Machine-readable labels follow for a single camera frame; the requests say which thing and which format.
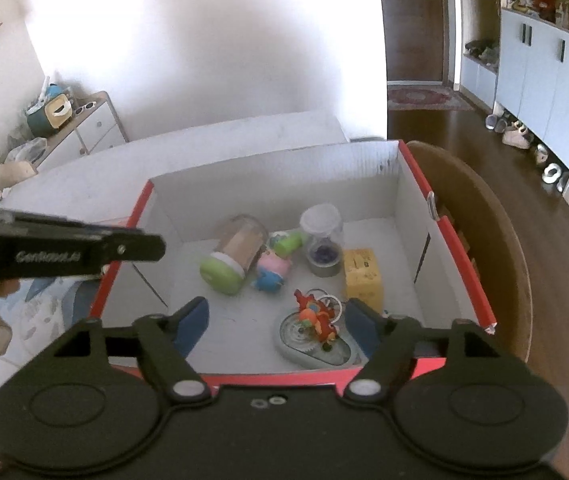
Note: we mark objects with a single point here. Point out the white drawer cabinet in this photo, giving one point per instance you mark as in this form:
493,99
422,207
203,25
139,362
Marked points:
89,127

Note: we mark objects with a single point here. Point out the clear jar green lid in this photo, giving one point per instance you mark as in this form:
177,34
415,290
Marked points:
232,255

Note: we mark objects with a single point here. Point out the yellow box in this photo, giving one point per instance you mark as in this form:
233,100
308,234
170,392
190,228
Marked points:
362,275

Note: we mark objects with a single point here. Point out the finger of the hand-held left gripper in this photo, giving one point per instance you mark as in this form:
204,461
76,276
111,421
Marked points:
137,247

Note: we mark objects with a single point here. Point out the wooden chair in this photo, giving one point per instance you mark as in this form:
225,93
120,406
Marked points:
494,240

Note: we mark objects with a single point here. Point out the entry shoe bench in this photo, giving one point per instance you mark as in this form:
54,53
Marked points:
479,82

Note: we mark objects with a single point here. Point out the brown wooden door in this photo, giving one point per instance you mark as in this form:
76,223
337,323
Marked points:
412,25

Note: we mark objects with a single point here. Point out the clear dome jar grey base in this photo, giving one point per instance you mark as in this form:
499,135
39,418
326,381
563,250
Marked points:
322,240

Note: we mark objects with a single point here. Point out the green toy figure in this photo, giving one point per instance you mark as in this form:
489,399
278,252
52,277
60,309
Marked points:
288,242

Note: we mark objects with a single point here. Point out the teal tissue box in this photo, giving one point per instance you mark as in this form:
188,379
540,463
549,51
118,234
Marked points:
49,110

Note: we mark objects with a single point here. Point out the red cardboard box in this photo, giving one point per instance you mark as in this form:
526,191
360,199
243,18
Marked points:
264,195

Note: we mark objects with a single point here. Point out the grey slippers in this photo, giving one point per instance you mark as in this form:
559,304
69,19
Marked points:
497,122

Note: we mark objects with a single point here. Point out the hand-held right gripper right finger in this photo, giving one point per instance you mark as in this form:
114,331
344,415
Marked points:
364,329

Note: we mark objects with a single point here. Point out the patterned door rug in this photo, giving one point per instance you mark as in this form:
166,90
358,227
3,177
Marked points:
424,97

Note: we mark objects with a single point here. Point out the blue printed table mat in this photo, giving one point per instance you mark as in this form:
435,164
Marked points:
44,305

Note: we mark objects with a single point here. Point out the small white shoes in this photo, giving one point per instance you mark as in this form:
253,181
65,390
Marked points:
555,176
541,154

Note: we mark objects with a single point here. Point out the tall pale blue cabinet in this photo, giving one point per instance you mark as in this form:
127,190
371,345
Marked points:
544,95

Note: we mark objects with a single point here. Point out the pink pig toy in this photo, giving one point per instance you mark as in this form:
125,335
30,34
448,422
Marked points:
272,270

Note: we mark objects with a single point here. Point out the shoes on bench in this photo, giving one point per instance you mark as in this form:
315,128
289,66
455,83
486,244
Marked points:
480,52

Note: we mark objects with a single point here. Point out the orange dragon figure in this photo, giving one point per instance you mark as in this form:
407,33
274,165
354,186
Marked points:
317,321

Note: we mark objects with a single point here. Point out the clear plastic bags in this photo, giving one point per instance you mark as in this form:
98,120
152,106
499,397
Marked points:
17,155

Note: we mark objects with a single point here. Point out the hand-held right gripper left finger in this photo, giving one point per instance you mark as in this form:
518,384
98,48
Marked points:
192,326

